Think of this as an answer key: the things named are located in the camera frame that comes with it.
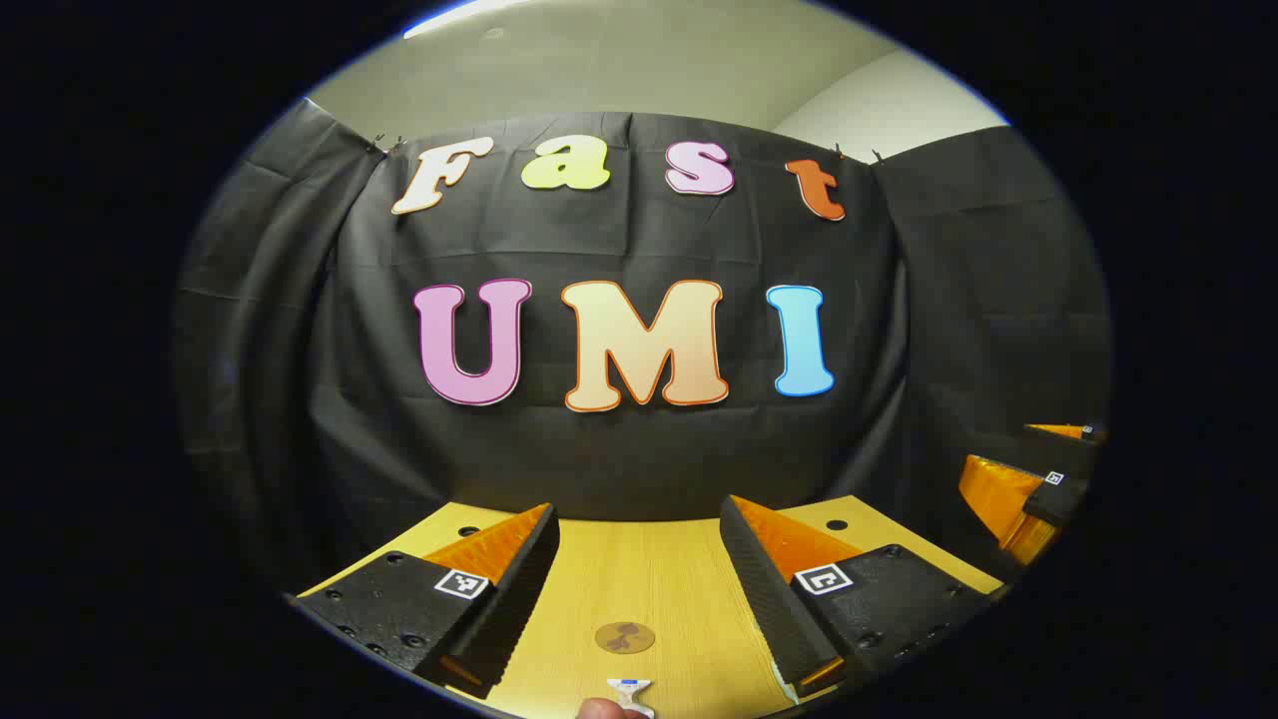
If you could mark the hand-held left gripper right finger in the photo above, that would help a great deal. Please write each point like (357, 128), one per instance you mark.
(764, 599)

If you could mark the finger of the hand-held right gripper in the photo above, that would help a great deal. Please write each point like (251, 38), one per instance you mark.
(1068, 444)
(998, 494)

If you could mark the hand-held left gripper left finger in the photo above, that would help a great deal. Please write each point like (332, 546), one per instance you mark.
(519, 599)

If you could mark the round brown coaster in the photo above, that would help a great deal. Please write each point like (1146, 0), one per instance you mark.
(625, 637)

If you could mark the white toothpaste tube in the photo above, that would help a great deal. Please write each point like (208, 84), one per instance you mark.
(631, 689)

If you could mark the wooden desktop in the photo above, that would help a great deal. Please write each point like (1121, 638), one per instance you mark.
(649, 579)

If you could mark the black backdrop cloth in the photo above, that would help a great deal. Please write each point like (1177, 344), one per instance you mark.
(300, 350)

